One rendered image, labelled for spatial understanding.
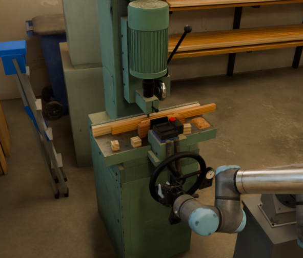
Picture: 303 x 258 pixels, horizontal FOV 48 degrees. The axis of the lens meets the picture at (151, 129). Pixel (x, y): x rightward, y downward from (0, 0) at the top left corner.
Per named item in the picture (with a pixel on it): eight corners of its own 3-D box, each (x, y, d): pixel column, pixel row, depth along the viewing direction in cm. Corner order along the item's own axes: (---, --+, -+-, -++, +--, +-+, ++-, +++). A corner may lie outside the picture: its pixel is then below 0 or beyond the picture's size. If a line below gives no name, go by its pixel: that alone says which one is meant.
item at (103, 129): (93, 136, 168) (92, 128, 165) (92, 134, 169) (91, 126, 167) (199, 112, 189) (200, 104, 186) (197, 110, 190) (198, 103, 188)
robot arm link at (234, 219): (248, 201, 122) (220, 198, 117) (248, 235, 119) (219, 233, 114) (231, 201, 131) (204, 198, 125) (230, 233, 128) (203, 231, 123)
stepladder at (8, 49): (50, 201, 257) (-5, 53, 191) (48, 180, 278) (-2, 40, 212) (71, 195, 260) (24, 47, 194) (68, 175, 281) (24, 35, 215)
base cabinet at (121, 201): (124, 275, 205) (119, 185, 166) (97, 210, 249) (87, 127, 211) (190, 250, 220) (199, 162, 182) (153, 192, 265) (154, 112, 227)
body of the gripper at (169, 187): (176, 179, 139) (190, 190, 128) (178, 199, 141) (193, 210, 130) (159, 185, 136) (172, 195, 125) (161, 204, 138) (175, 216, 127)
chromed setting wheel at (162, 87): (162, 105, 183) (162, 84, 176) (152, 95, 193) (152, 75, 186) (166, 104, 184) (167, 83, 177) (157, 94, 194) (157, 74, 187)
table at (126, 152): (111, 179, 150) (110, 169, 147) (92, 143, 174) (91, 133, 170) (226, 147, 171) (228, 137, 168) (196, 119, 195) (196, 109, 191)
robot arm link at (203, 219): (217, 238, 115) (192, 237, 111) (198, 222, 126) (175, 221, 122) (224, 212, 114) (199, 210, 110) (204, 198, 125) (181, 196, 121)
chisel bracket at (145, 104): (145, 117, 167) (145, 102, 163) (135, 104, 178) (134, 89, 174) (159, 114, 170) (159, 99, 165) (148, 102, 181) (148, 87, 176)
